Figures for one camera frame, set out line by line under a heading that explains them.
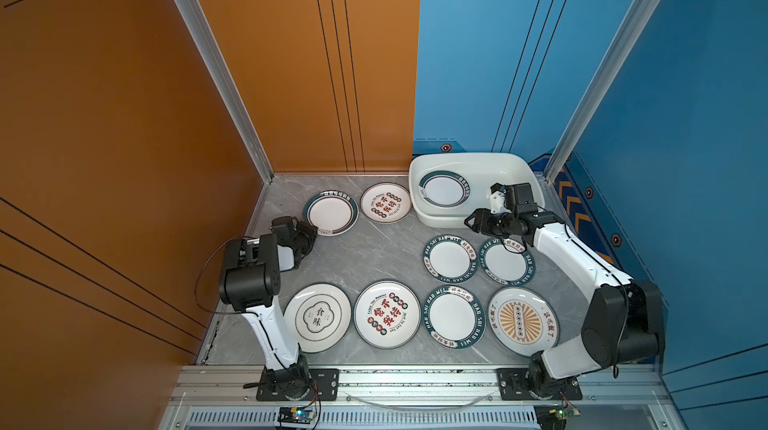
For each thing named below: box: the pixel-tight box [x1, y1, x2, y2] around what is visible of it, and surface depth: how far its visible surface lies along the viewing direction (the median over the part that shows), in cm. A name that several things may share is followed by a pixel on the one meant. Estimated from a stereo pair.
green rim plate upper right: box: [479, 237, 536, 286], surface depth 95 cm
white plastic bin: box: [409, 152, 545, 228], surface depth 118 cm
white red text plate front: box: [353, 279, 422, 350], surface depth 86 cm
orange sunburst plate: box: [487, 286, 560, 357], surface depth 84 cm
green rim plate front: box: [422, 285, 486, 350], surface depth 87 cm
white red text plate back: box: [360, 182, 413, 224], surface depth 114 cm
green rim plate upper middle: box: [423, 234, 479, 284], surface depth 98 cm
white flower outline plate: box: [283, 283, 352, 354], surface depth 86 cm
